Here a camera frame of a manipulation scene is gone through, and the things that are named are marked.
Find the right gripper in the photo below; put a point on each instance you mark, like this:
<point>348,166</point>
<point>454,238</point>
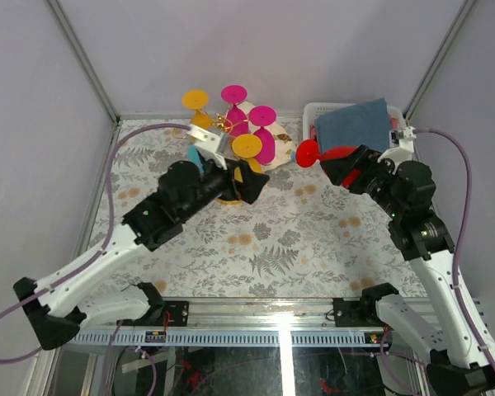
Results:
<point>364,158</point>

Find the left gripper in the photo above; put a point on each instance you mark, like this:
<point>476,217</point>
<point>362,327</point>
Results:
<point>252,185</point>

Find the red wine glass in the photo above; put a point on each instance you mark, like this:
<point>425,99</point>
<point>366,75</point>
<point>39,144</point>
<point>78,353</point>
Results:
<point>308,153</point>

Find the yellow wine glass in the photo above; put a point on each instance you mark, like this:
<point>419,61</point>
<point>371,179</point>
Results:
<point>196,100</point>
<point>247,147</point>

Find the magenta wine glass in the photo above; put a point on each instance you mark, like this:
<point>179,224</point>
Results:
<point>234,109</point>
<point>262,117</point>

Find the teal wine glass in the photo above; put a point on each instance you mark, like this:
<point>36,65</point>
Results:
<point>194,156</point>

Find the gold wine glass rack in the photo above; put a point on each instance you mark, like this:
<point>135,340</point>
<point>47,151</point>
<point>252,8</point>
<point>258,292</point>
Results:
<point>219,122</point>

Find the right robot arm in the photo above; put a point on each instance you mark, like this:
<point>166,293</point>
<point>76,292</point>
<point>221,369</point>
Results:
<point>458,354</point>

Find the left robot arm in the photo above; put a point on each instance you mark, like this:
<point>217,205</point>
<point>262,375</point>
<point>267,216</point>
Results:
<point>182,192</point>

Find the dinosaur print cloth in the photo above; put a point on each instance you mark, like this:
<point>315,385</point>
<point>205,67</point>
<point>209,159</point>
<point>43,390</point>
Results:
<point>286,146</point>

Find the pink folded cloth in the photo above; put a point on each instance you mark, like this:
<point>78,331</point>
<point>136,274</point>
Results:
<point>313,134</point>

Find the blue folded towel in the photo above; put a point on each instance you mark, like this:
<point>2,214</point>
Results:
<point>367,123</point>

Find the white plastic basket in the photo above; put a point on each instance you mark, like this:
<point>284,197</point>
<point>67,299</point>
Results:
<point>311,111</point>

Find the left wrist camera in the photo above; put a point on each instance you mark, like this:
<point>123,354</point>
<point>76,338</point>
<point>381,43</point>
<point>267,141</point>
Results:
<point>210,144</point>

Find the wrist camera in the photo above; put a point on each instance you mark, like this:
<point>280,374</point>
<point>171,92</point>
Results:
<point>402,146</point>
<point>210,144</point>

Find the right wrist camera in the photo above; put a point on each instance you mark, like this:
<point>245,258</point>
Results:
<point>402,146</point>

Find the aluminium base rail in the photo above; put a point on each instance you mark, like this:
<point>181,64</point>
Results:
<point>255,311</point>

